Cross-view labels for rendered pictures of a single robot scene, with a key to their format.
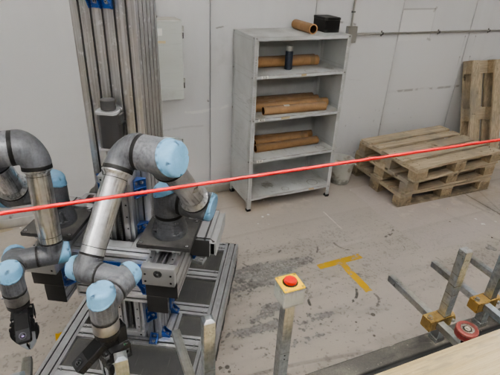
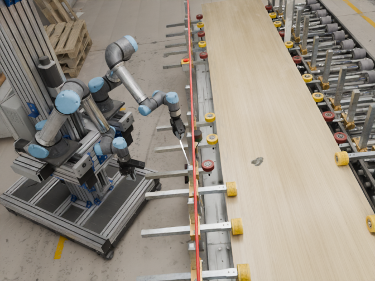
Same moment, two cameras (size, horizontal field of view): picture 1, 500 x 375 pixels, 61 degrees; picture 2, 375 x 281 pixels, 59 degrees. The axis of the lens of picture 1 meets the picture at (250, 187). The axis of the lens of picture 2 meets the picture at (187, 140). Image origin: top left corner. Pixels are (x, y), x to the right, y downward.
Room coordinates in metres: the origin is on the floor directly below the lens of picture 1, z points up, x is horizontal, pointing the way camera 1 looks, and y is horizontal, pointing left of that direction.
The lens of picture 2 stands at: (-0.04, 1.90, 2.41)
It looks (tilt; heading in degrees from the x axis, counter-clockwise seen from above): 41 degrees down; 299
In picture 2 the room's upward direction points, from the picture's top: 10 degrees counter-clockwise
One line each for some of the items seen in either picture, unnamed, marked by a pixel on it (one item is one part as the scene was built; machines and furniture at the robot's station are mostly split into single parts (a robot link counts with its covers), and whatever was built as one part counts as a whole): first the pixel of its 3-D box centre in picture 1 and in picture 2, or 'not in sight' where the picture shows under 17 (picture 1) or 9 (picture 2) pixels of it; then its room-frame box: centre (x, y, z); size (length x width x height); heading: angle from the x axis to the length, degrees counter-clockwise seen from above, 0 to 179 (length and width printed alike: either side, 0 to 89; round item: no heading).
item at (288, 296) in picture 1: (289, 292); (186, 65); (1.00, -0.14, 1.18); 0.07 x 0.07 x 0.08; 24
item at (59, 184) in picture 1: (50, 187); (47, 131); (1.54, 0.83, 1.21); 0.13 x 0.12 x 0.14; 113
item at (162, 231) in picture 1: (169, 221); (102, 102); (1.50, 0.33, 1.09); 0.15 x 0.15 x 0.10
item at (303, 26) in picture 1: (303, 26); not in sight; (3.82, -0.39, 1.59); 0.30 x 0.08 x 0.08; 25
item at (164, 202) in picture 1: (170, 197); (98, 88); (1.50, 0.33, 1.21); 0.13 x 0.12 x 0.14; 73
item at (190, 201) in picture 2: not in sight; (196, 227); (0.50, 1.02, 0.90); 0.03 x 0.03 x 0.48; 24
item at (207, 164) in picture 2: not in sight; (208, 169); (0.60, 0.56, 0.85); 0.08 x 0.08 x 0.11
